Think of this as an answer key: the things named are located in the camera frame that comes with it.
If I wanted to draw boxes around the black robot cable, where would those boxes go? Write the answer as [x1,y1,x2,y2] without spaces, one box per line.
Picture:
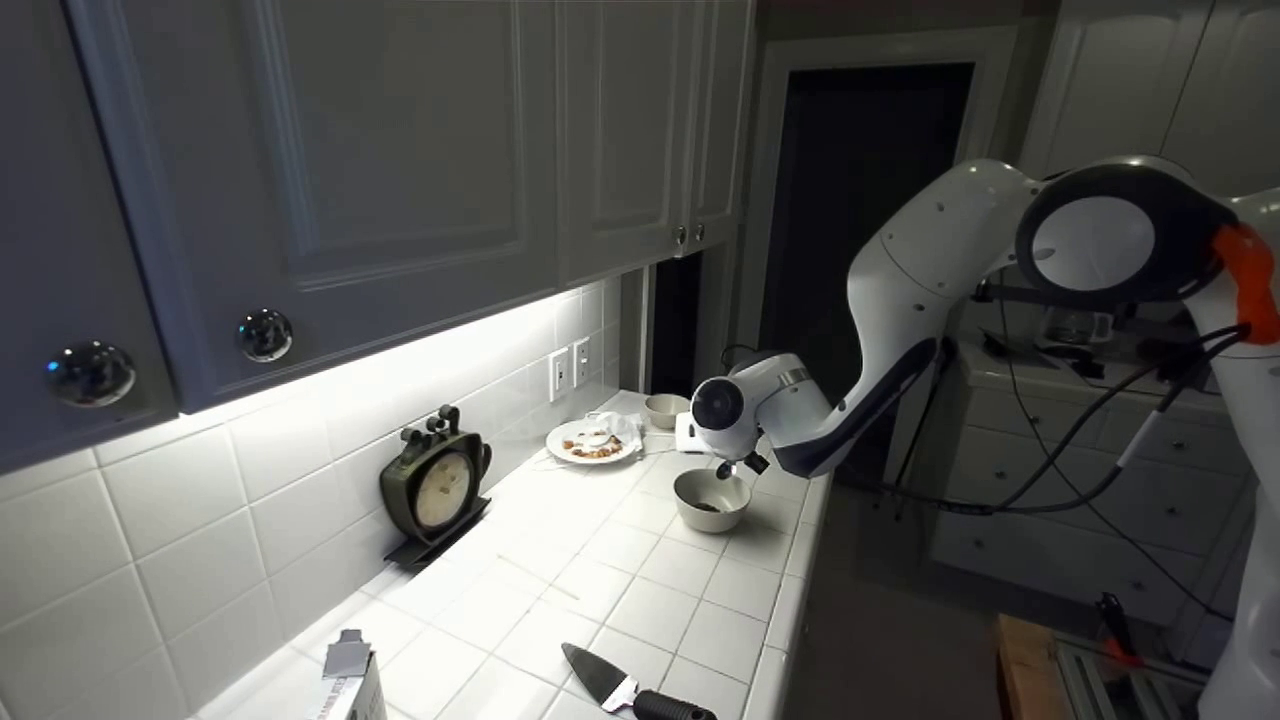
[851,296,1280,632]

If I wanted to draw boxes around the dark green retro clock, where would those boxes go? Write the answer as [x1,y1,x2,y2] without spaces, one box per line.
[375,405,498,559]

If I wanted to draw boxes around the wooden board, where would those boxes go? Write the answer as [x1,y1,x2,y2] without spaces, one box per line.
[992,608,1112,720]

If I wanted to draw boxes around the black handled kitchen knife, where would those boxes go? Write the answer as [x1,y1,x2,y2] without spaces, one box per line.
[555,638,721,720]

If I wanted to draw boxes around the orange strap on arm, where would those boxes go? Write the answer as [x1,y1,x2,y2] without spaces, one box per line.
[1209,219,1280,348]

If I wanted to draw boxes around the round metal cabinet knob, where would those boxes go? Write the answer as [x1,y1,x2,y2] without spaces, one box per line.
[40,336,142,411]
[232,304,300,366]

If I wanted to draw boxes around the narrow grey upper cabinet door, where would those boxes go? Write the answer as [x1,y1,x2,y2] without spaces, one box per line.
[555,0,700,275]

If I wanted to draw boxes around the white door frame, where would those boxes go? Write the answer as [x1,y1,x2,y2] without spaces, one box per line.
[734,18,1035,405]

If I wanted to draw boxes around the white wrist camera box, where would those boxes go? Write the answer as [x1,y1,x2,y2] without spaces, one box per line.
[670,406,713,460]

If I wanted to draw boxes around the white electrical outlet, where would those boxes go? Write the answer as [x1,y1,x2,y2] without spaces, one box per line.
[540,344,575,406]

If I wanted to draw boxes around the white lower cabinet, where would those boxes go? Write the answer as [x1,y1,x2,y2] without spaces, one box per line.
[929,356,1263,632]

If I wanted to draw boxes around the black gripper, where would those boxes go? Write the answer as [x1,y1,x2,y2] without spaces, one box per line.
[713,446,775,482]

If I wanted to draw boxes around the orange food pieces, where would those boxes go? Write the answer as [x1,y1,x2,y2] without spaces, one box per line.
[566,422,629,465]

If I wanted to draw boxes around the grey bowl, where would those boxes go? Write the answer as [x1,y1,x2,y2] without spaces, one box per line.
[670,465,761,539]

